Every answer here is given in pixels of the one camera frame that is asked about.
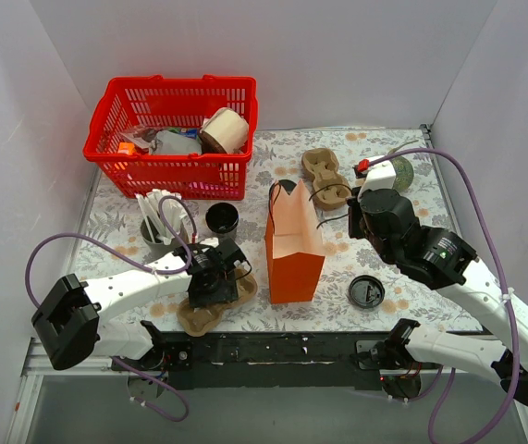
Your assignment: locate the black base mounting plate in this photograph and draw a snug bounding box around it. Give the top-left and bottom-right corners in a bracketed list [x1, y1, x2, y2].
[110, 331, 431, 392]

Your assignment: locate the brown cardboard cup carrier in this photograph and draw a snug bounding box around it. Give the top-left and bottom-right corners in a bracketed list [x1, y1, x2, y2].
[301, 148, 351, 211]

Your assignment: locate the floral table mat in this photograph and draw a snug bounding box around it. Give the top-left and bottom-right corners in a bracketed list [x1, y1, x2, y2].
[57, 129, 485, 333]

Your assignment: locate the orange snack box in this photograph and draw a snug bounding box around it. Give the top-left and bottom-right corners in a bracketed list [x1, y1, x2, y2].
[117, 142, 137, 156]

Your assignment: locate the red plastic shopping basket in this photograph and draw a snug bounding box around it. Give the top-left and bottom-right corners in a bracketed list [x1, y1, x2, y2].
[83, 75, 258, 201]

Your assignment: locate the black printed coffee cup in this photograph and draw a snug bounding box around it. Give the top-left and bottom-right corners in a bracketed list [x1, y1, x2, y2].
[204, 202, 239, 240]

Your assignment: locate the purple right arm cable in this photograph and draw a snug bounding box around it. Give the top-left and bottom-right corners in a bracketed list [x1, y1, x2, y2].
[374, 148, 522, 440]

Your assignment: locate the black coffee cup lid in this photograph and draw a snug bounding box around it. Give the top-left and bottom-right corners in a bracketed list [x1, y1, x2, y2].
[348, 275, 385, 309]

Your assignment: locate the green netted melon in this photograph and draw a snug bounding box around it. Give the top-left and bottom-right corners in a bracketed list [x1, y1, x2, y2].
[390, 156, 414, 193]

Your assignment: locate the grey tin straw holder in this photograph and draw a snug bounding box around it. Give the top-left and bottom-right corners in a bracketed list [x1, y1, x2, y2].
[140, 219, 181, 259]

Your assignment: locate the beige paper wrapped roll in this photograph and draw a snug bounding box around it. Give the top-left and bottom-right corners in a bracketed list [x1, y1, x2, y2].
[198, 107, 249, 154]

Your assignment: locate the grey wrapped package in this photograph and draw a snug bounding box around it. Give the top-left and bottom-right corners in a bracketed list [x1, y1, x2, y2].
[150, 130, 202, 155]

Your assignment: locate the orange paper bag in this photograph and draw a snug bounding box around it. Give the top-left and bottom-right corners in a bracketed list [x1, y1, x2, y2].
[264, 181, 325, 304]

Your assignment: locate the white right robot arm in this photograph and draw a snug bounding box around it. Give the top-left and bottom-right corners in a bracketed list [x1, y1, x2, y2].
[347, 158, 528, 406]

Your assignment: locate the aluminium frame rail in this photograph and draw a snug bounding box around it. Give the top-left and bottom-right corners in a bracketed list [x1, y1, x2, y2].
[4, 336, 528, 444]

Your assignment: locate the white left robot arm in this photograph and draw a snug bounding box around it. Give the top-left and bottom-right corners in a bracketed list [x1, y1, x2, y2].
[31, 239, 258, 371]

